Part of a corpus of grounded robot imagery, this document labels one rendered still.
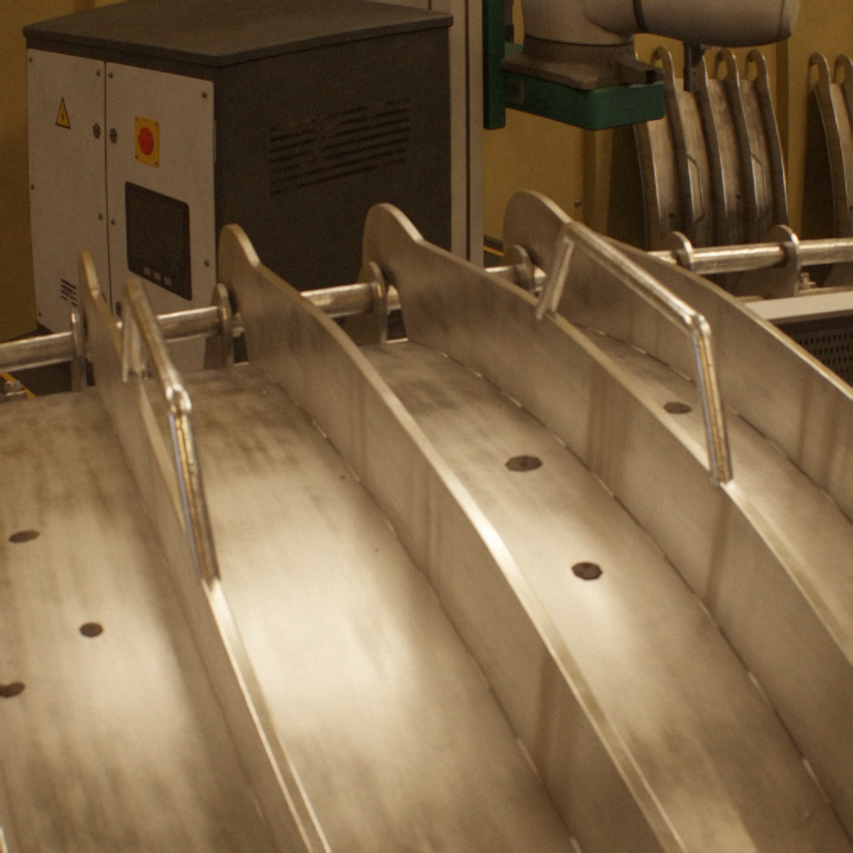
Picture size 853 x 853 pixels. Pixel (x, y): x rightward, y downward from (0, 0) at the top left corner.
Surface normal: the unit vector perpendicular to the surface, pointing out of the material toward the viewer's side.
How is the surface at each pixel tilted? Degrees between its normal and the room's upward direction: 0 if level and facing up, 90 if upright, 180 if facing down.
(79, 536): 3
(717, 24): 121
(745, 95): 62
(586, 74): 15
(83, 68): 90
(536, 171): 90
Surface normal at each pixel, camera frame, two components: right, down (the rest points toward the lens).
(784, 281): -0.94, 0.15
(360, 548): 0.00, -0.89
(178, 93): -0.75, 0.29
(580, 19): -0.06, 0.50
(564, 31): -0.36, 0.44
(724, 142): 0.30, 0.09
